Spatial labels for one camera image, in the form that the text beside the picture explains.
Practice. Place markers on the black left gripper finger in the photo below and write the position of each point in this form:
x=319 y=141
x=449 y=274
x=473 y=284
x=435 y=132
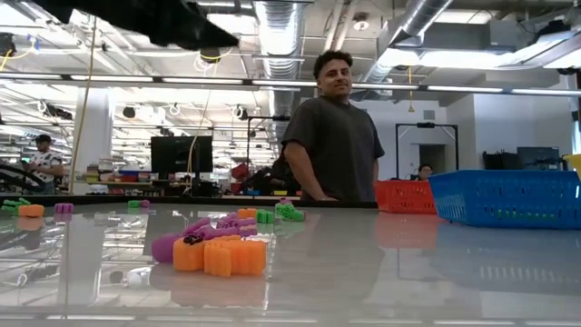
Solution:
x=181 y=27

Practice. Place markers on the purple skeleton toy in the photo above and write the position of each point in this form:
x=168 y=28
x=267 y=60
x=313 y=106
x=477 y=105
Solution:
x=63 y=208
x=285 y=201
x=162 y=247
x=240 y=223
x=145 y=203

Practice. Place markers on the green skeleton toy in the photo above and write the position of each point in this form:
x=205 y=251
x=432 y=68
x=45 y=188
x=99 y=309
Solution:
x=133 y=204
x=11 y=207
x=290 y=212
x=265 y=216

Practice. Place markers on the orange skeleton toy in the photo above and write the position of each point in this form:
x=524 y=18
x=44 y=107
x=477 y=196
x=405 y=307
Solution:
x=236 y=256
x=247 y=213
x=32 y=211

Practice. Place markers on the long ceiling light bar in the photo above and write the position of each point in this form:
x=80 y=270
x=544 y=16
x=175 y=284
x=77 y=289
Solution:
x=204 y=81

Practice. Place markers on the red bag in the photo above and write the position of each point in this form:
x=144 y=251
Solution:
x=239 y=171

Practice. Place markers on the shelf with boxes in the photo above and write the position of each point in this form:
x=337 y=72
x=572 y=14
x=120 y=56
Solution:
x=118 y=177

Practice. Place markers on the round ceiling sensor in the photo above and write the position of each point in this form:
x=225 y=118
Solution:
x=361 y=23

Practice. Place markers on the red plastic basket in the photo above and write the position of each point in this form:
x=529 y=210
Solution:
x=404 y=197

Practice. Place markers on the blue plastic basket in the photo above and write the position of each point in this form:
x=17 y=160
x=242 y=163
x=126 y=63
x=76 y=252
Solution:
x=508 y=200

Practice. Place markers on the dark computer equipment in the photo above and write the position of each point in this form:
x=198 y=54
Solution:
x=535 y=159

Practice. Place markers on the yellow plastic basket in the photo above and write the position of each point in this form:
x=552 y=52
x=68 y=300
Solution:
x=574 y=163

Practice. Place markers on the silver ventilation duct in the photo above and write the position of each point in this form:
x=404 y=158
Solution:
x=408 y=32
x=279 y=41

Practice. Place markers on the black frame stand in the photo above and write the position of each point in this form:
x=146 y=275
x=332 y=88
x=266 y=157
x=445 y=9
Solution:
x=268 y=118
x=426 y=124

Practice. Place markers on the black metal table frame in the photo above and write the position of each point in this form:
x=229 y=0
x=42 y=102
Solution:
x=113 y=199

